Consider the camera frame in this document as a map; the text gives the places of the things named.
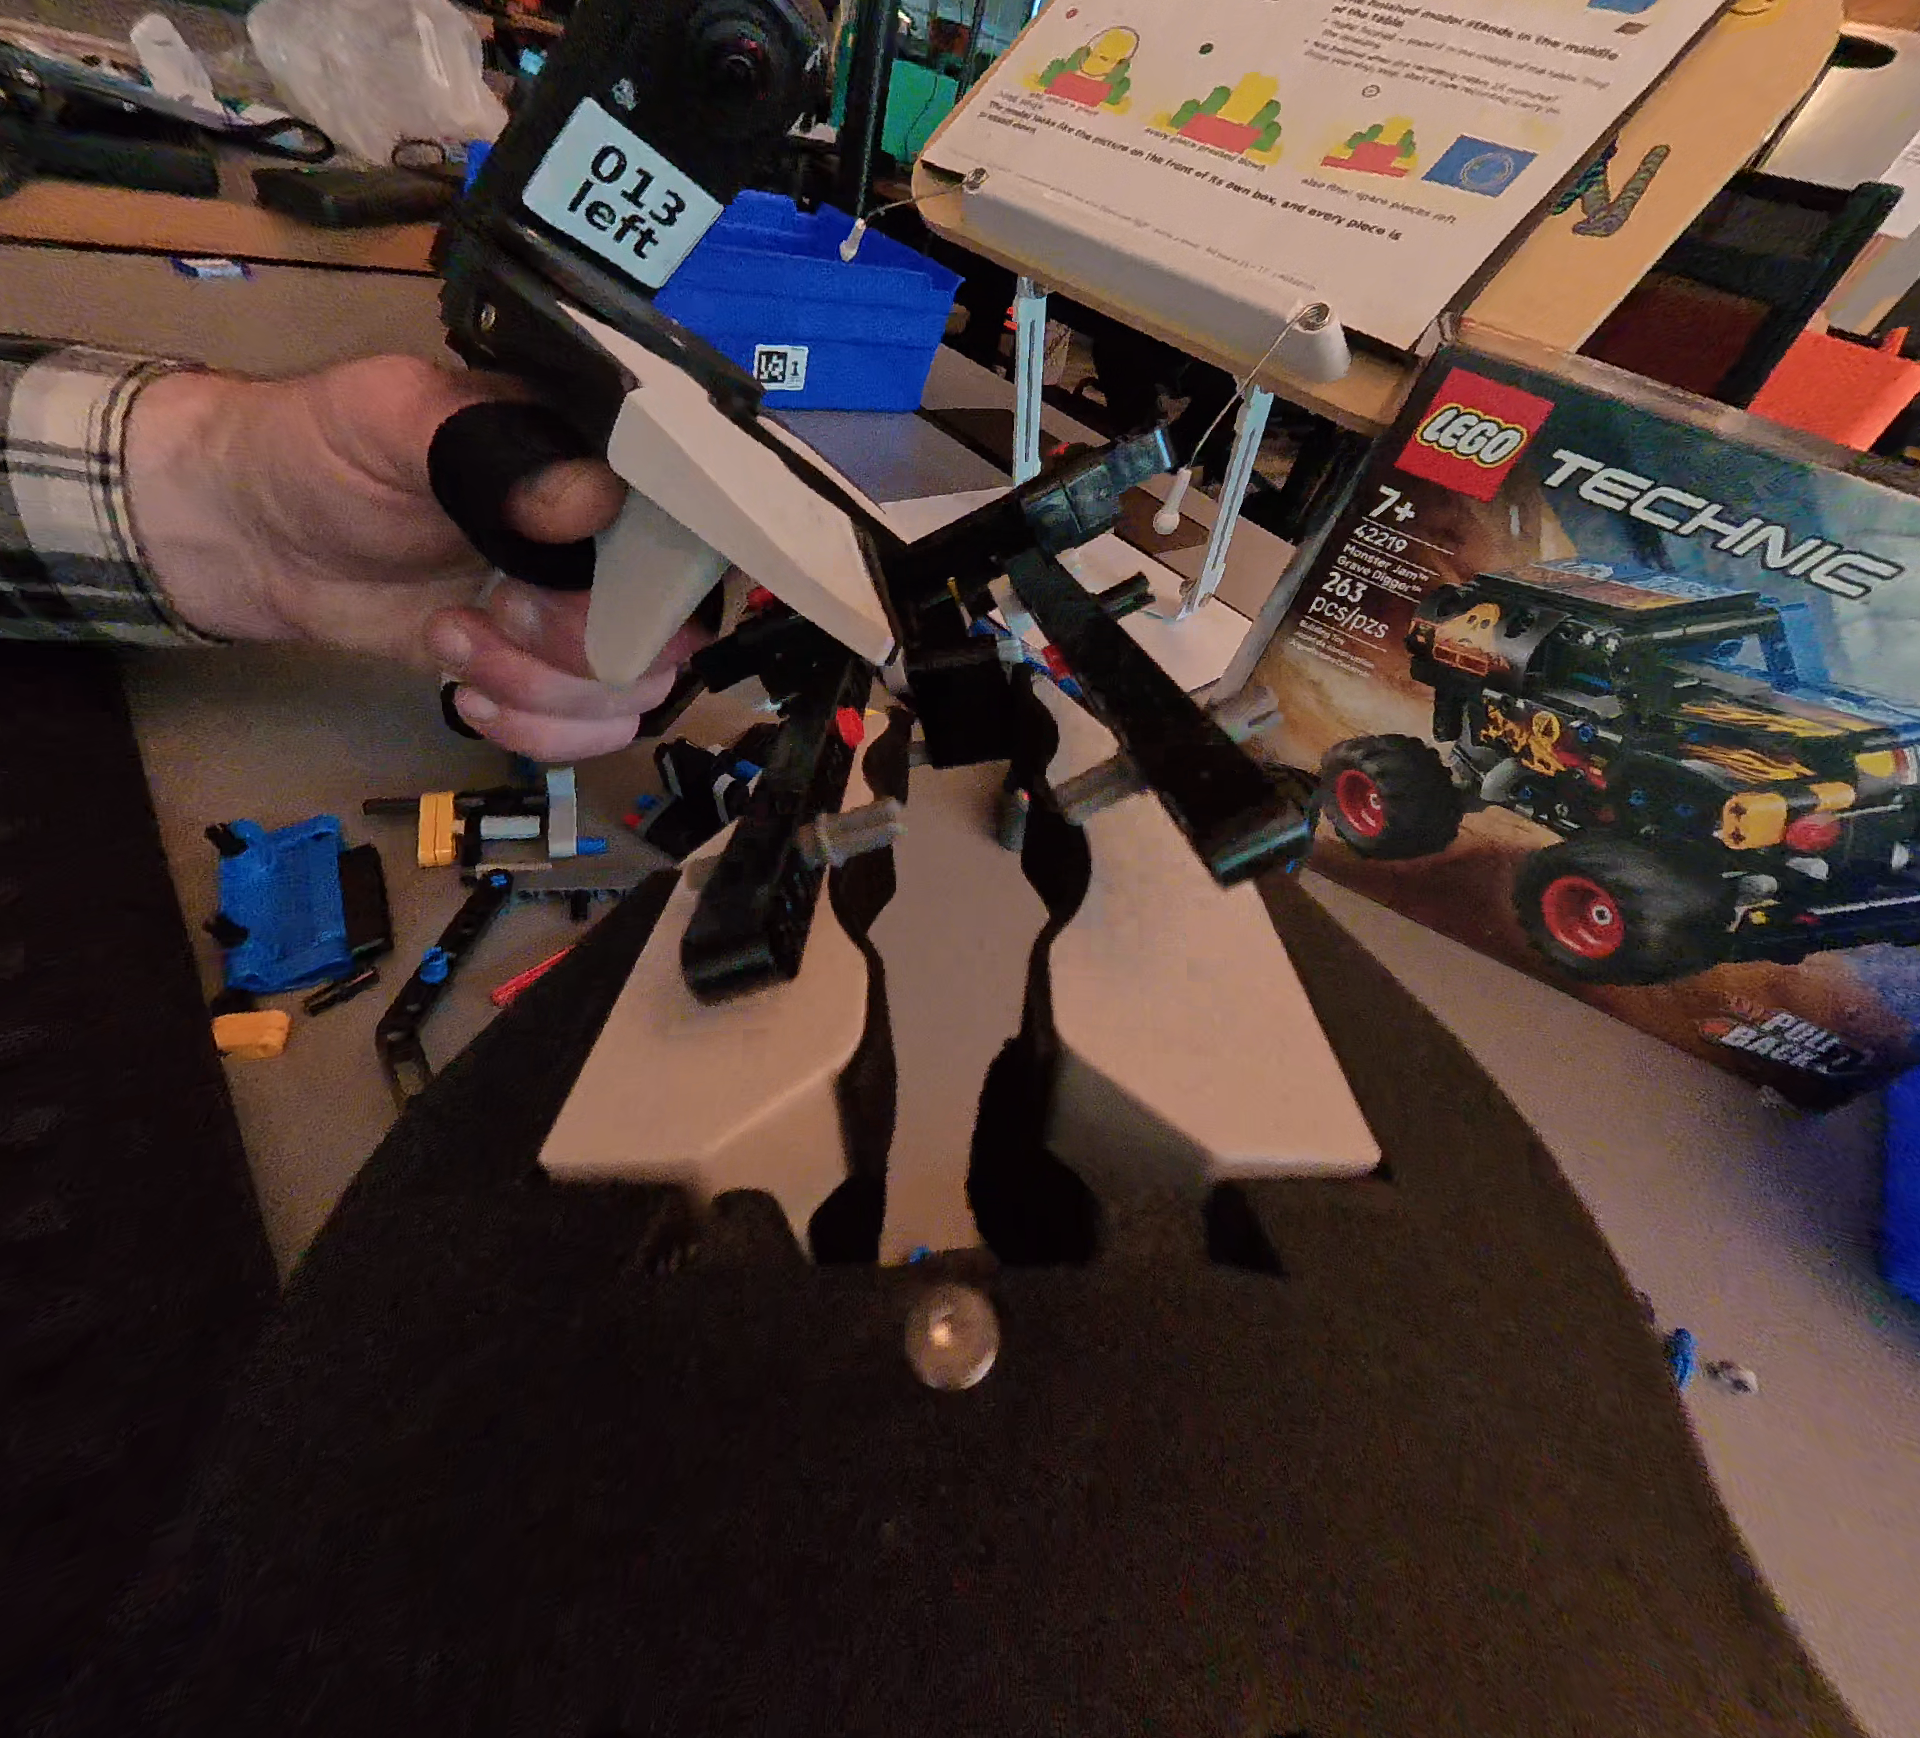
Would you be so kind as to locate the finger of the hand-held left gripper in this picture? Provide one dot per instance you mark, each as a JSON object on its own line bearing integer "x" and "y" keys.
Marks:
{"x": 750, "y": 479}
{"x": 887, "y": 463}

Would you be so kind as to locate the monster truck toy set box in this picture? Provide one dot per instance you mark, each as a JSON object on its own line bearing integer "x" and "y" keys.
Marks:
{"x": 1682, "y": 719}

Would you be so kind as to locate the small blue toy piece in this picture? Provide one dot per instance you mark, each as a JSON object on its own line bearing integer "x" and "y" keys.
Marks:
{"x": 1679, "y": 1359}

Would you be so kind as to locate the wooden table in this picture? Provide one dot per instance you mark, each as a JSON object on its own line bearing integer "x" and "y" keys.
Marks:
{"x": 180, "y": 270}

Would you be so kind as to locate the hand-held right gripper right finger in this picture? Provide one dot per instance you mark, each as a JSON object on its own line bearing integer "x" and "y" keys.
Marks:
{"x": 1201, "y": 1047}

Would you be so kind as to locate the printed instruction sheet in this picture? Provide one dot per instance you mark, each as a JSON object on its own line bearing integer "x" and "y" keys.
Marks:
{"x": 1381, "y": 28}

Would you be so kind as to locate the light grey desk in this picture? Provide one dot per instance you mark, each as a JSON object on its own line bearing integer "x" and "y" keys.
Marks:
{"x": 1682, "y": 1170}

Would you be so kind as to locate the yellow black toy assembly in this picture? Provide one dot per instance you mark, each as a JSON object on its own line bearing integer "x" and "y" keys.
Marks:
{"x": 481, "y": 825}

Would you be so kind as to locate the person's left hand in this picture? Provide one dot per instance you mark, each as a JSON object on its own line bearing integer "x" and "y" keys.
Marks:
{"x": 300, "y": 510}

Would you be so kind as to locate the black toy truck chassis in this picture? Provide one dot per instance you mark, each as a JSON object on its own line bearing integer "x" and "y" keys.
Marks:
{"x": 1156, "y": 705}

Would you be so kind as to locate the blue plastic storage bin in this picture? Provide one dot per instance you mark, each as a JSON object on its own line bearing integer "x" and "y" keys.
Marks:
{"x": 841, "y": 299}

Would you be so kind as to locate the red toy axle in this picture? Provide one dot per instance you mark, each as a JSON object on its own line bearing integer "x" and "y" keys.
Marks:
{"x": 533, "y": 975}

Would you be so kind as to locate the blue toy panel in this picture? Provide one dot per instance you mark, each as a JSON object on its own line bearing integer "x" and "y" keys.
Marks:
{"x": 277, "y": 905}

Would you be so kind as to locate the black toy block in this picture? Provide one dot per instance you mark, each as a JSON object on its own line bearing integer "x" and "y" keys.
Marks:
{"x": 367, "y": 905}

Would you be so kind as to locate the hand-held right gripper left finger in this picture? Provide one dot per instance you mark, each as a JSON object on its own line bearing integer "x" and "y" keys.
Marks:
{"x": 674, "y": 1077}

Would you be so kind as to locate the blue plastic tray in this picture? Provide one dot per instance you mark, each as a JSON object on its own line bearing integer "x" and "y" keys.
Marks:
{"x": 1902, "y": 1183}

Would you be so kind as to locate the small orange toy piece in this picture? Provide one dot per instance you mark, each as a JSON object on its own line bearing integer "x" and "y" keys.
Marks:
{"x": 253, "y": 1033}

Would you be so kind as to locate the black angled toy beam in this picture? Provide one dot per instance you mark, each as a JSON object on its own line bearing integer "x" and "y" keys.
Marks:
{"x": 436, "y": 975}

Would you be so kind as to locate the white document stand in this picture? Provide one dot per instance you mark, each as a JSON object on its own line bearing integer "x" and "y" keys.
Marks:
{"x": 1201, "y": 270}

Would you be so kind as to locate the clear plastic bag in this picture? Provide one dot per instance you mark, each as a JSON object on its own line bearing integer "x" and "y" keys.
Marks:
{"x": 375, "y": 59}

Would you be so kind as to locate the black studded mat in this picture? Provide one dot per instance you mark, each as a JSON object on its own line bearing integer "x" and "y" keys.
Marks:
{"x": 107, "y": 1170}

